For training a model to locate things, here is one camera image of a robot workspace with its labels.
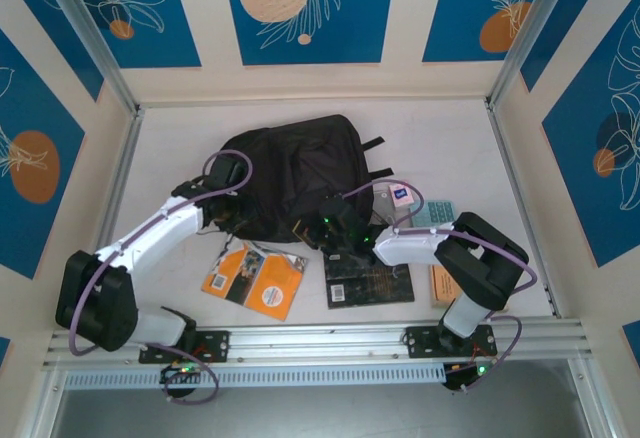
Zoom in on aluminium right upright post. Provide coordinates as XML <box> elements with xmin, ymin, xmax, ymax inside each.
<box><xmin>487</xmin><ymin>0</ymin><xmax>589</xmax><ymax>109</ymax></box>

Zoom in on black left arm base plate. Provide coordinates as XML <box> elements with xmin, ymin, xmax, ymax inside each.
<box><xmin>138</xmin><ymin>328</ymin><xmax>231</xmax><ymax>364</ymax></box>

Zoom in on tan orange paperback book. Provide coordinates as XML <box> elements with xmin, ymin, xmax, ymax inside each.
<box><xmin>428</xmin><ymin>263</ymin><xmax>464</xmax><ymax>312</ymax></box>

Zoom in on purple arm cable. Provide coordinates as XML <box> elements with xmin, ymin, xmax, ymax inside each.
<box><xmin>342</xmin><ymin>178</ymin><xmax>540</xmax><ymax>394</ymax></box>
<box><xmin>69</xmin><ymin>150</ymin><xmax>254</xmax><ymax>406</ymax></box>

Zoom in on grey slotted cable duct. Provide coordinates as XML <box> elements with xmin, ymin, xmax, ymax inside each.
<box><xmin>62</xmin><ymin>361</ymin><xmax>447</xmax><ymax>391</ymax></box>

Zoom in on small pink blue pack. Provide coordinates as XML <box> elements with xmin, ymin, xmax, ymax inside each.
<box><xmin>387</xmin><ymin>182</ymin><xmax>417</xmax><ymax>208</ymax></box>

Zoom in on black book with barcode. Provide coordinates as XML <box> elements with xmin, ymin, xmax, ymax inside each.
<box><xmin>324</xmin><ymin>252</ymin><xmax>416</xmax><ymax>310</ymax></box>

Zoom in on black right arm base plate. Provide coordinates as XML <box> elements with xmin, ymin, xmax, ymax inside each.
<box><xmin>404</xmin><ymin>325</ymin><xmax>499</xmax><ymax>360</ymax></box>

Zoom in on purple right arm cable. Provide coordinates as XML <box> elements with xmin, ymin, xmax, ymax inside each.
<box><xmin>342</xmin><ymin>178</ymin><xmax>540</xmax><ymax>394</ymax></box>

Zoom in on clear plastic pouch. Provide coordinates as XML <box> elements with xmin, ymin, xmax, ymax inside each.
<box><xmin>372</xmin><ymin>182</ymin><xmax>416</xmax><ymax>224</ymax></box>

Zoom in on aluminium left side rail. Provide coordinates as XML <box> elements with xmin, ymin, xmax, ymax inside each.
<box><xmin>92</xmin><ymin>107</ymin><xmax>147</xmax><ymax>254</ymax></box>

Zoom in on orange photo cover book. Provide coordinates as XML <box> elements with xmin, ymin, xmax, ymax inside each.
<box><xmin>201</xmin><ymin>238</ymin><xmax>309</xmax><ymax>323</ymax></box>

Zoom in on aluminium upright post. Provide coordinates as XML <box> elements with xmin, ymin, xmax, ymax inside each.
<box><xmin>487</xmin><ymin>0</ymin><xmax>589</xmax><ymax>109</ymax></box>
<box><xmin>37</xmin><ymin>0</ymin><xmax>142</xmax><ymax>118</ymax></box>

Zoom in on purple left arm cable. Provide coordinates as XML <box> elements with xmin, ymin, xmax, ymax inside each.
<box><xmin>69</xmin><ymin>150</ymin><xmax>254</xmax><ymax>406</ymax></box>

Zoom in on aluminium right side rail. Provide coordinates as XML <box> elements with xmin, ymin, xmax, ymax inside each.
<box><xmin>485</xmin><ymin>99</ymin><xmax>561</xmax><ymax>319</ymax></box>

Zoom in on aluminium left upright post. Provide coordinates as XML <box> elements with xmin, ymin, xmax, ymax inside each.
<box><xmin>37</xmin><ymin>0</ymin><xmax>142</xmax><ymax>118</ymax></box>

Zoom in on black backpack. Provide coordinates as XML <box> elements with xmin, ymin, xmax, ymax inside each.
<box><xmin>214</xmin><ymin>114</ymin><xmax>396</xmax><ymax>245</ymax></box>

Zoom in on aluminium mounting rail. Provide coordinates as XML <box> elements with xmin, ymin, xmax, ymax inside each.
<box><xmin>42</xmin><ymin>318</ymin><xmax>594</xmax><ymax>368</ymax></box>

